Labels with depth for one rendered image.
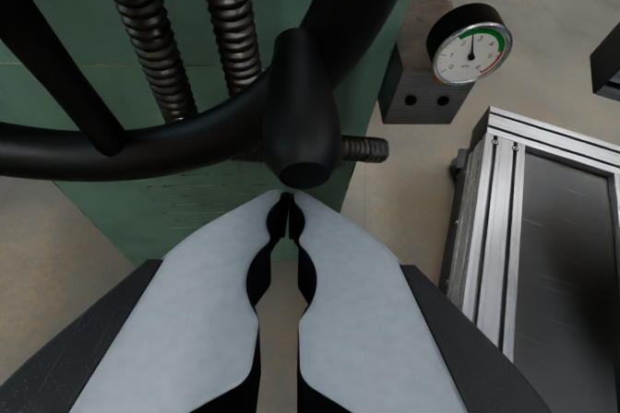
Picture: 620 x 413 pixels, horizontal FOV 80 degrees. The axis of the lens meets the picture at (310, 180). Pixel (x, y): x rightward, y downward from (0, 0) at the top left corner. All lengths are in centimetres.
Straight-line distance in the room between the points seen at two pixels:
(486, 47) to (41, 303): 94
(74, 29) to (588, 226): 91
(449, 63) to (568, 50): 144
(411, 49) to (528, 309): 54
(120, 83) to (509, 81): 128
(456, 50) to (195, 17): 22
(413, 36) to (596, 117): 119
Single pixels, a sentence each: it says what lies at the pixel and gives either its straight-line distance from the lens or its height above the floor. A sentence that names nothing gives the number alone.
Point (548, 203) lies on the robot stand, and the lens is 93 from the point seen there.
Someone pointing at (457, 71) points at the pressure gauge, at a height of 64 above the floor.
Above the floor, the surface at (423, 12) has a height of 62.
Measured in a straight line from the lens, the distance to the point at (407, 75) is 38.
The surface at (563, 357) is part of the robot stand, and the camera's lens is 81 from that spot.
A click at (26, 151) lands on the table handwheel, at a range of 23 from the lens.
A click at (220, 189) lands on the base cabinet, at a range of 59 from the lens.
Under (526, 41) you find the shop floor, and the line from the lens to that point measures 172.
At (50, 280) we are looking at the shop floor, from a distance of 102.
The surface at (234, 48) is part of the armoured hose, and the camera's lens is 23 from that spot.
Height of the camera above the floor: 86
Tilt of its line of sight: 58 degrees down
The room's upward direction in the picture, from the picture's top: 9 degrees clockwise
